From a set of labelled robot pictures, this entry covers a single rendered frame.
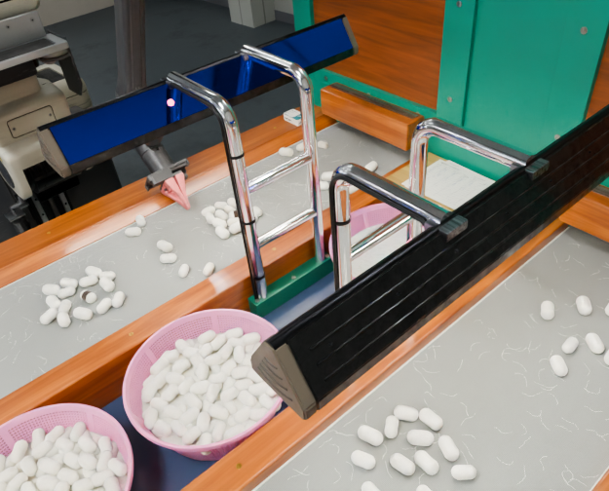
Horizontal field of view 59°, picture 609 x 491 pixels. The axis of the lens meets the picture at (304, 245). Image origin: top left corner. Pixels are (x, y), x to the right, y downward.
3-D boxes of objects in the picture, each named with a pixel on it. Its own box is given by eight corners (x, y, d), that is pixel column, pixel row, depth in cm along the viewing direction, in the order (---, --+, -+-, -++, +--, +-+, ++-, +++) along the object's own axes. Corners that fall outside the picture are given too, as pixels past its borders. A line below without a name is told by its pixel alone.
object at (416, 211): (331, 386, 93) (314, 160, 64) (410, 323, 102) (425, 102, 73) (418, 463, 81) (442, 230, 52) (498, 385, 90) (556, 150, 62)
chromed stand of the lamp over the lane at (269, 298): (207, 273, 118) (153, 74, 89) (279, 231, 127) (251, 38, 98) (259, 320, 106) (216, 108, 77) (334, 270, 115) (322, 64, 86)
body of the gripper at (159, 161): (191, 164, 123) (173, 137, 123) (151, 182, 118) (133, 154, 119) (186, 175, 129) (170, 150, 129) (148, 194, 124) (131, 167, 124)
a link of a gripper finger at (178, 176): (200, 199, 121) (177, 164, 122) (172, 212, 118) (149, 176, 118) (195, 209, 127) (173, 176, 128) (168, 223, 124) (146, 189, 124)
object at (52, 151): (44, 161, 86) (25, 120, 82) (332, 45, 115) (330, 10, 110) (62, 180, 81) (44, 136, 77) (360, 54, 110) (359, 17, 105)
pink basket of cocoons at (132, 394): (104, 438, 89) (85, 404, 83) (202, 325, 106) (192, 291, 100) (240, 512, 78) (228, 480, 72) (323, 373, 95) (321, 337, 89)
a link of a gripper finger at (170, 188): (209, 194, 122) (187, 160, 123) (182, 207, 119) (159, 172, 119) (204, 205, 128) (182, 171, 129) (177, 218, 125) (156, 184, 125)
